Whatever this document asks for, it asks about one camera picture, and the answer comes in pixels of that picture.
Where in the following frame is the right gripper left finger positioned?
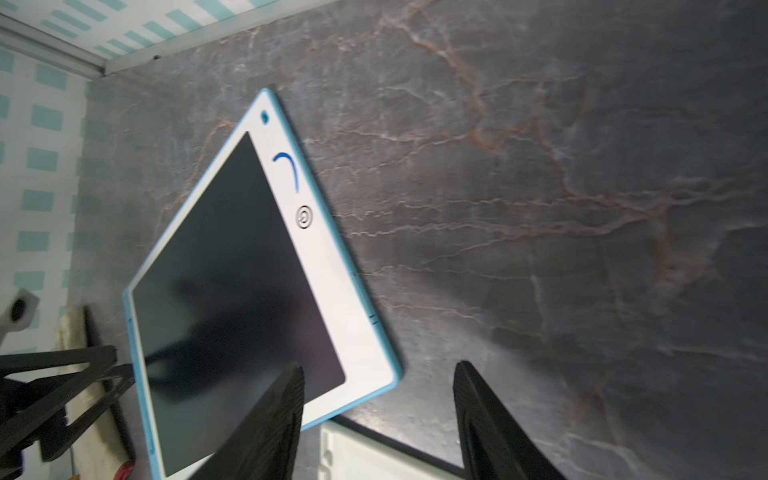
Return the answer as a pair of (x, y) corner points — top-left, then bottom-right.
(191, 364), (305, 480)

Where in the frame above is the blue framed drawing tablet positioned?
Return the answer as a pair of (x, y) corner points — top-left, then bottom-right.
(123, 89), (403, 479)

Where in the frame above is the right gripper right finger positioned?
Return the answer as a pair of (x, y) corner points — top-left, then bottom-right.
(453, 361), (565, 480)

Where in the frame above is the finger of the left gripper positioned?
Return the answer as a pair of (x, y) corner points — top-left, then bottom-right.
(1, 346), (135, 462)

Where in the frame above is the white drawing tablet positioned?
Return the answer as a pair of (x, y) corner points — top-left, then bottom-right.
(317, 421), (463, 480)

